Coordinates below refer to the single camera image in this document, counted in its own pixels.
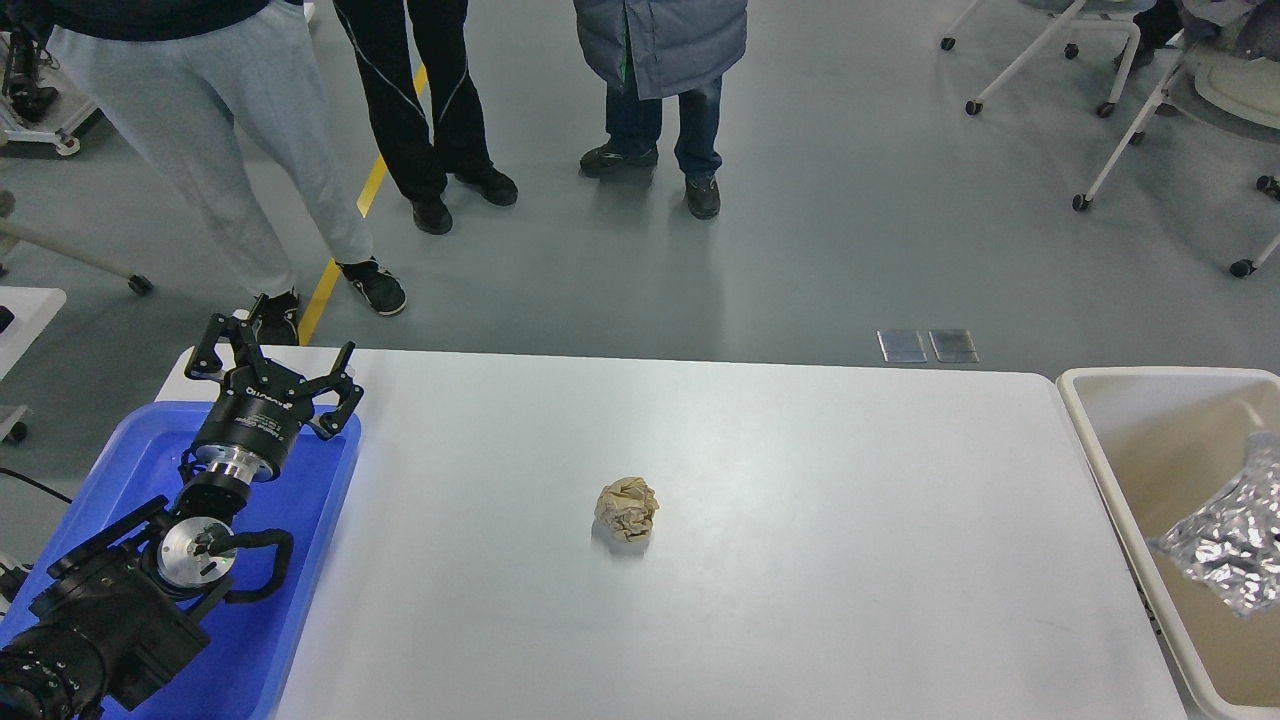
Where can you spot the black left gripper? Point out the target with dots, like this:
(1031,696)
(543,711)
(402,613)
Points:
(248,420)

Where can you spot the aluminium foil sheet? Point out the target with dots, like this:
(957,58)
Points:
(1231,543)

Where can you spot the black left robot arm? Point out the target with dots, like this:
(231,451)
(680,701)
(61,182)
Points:
(123,613)

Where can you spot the white table at left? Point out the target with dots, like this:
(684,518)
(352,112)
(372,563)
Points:
(26,313)

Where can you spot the grey chair leg left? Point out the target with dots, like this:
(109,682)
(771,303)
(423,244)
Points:
(14,233)

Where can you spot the person in grey sweatpants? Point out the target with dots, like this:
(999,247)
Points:
(178,79)

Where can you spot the person in black trousers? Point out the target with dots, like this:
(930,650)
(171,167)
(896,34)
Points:
(424,110)

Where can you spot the crumpled brown paper ball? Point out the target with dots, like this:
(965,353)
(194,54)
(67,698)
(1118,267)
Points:
(626,508)

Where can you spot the person in grey puffer coat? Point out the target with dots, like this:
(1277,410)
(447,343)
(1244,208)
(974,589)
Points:
(646,51)

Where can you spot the left metal floor plate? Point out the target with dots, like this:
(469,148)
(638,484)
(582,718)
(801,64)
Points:
(902,347)

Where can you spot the metal floor plate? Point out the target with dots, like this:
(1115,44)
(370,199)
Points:
(902,347)
(954,346)

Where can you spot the right metal floor plate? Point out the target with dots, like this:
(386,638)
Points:
(954,346)

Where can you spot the beige plastic bin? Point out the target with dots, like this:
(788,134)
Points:
(1161,441)

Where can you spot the white wheeled chair frame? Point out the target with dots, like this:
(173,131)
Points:
(1068,20)

